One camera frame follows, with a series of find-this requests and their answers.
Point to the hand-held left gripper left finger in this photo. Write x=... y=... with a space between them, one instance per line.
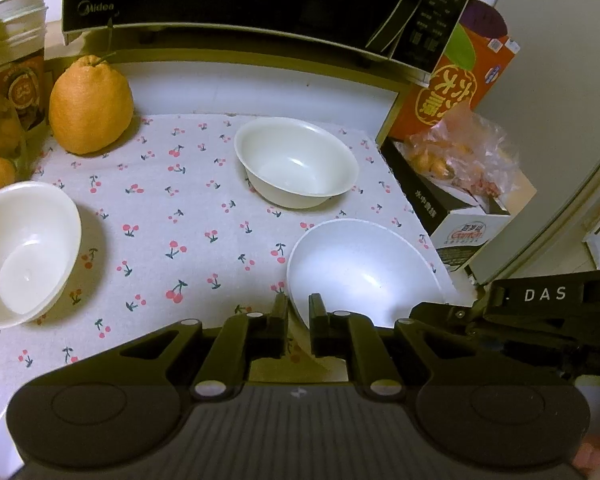
x=281 y=325

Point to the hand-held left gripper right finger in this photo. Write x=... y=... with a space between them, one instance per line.
x=316 y=325

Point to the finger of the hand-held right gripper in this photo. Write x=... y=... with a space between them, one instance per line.
x=445 y=317

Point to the small cream bowl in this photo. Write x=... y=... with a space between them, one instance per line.
x=365 y=265

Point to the white bowl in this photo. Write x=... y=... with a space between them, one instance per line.
x=300 y=160

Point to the large cream bowl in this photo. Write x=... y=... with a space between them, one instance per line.
x=25 y=255

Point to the black and white box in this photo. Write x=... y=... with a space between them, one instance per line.
x=430 y=200

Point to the cherry print tablecloth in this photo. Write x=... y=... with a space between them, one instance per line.
x=180 y=210

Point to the plastic bag of snacks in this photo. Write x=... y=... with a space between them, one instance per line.
x=460 y=160

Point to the white door panel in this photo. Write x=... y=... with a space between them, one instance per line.
x=565 y=110

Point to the orange carton box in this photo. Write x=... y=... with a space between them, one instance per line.
x=455 y=75

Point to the large orange citrus fruit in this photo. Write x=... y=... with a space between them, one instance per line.
x=91 y=110

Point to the glass jar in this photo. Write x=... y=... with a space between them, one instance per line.
x=0 y=130

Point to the stack of paper cups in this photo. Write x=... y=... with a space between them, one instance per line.
x=17 y=60

